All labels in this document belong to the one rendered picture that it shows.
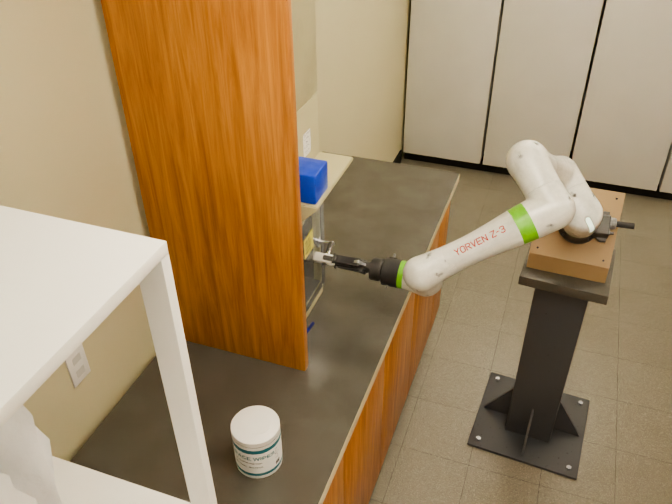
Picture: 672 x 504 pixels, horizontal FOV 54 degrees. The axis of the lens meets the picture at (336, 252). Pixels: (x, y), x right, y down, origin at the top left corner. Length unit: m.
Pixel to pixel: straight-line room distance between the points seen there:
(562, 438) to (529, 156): 1.65
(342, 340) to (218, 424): 0.51
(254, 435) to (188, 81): 0.92
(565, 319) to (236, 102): 1.62
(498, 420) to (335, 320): 1.24
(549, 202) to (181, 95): 1.05
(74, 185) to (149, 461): 0.78
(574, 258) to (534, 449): 1.01
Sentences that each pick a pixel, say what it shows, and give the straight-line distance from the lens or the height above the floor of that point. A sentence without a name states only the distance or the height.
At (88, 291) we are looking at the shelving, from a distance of 0.85.
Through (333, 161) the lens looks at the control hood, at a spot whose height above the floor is 1.51.
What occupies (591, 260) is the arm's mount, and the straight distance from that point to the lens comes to 2.61.
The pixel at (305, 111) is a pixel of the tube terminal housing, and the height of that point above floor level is 1.69.
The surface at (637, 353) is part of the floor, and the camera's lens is 3.86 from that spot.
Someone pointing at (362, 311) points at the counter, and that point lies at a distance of 2.35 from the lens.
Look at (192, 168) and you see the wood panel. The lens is 1.86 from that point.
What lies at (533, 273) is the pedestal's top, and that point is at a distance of 2.62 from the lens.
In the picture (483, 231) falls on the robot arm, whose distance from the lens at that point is 1.98.
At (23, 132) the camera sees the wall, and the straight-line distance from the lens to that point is 1.67.
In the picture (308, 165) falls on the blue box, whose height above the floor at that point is 1.60.
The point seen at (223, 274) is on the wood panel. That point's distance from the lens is 2.02.
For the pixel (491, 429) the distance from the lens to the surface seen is 3.26.
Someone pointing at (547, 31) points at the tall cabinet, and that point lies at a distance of 4.76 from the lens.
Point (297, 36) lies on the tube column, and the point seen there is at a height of 1.92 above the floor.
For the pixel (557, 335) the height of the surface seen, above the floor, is 0.65.
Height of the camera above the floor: 2.48
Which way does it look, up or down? 36 degrees down
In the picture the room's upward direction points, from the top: 1 degrees counter-clockwise
